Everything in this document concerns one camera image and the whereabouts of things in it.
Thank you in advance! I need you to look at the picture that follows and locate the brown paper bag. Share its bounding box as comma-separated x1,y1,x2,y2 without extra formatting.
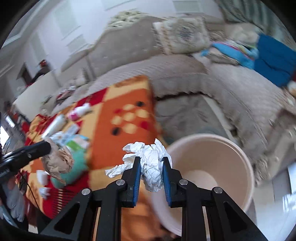
41,137,74,185

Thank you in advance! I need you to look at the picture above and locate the white paper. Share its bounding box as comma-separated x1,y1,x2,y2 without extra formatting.
105,138,172,192

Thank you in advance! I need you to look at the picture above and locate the beige round trash bin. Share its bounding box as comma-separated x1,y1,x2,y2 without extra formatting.
151,134,255,240

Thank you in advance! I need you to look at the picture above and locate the white gloved left hand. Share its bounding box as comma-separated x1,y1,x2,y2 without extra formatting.
1,177,25,222

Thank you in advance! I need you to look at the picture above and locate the tall white bottle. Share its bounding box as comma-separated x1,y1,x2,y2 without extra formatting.
42,114,67,139

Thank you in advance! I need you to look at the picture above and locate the green plush toy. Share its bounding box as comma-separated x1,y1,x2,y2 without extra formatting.
51,149,88,189

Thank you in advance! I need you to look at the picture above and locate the white green milk carton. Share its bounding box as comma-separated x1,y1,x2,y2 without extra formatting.
50,123,90,152

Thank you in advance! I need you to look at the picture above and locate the pink white small bottle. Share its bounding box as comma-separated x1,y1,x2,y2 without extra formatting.
67,103,91,121

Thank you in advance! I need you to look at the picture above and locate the orange red patterned blanket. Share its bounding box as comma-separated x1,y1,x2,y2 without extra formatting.
23,75,175,240

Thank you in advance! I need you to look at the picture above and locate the beige tufted sofa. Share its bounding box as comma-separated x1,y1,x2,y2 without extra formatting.
53,16,295,183

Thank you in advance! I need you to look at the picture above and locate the colourful striped cloth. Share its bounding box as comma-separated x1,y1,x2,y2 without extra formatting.
201,40,259,69

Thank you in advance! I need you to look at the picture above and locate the blue folded blanket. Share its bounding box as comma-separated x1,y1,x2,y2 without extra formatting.
254,34,295,87

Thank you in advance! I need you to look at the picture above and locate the ornate beige cushion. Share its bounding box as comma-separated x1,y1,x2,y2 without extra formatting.
152,16,211,55

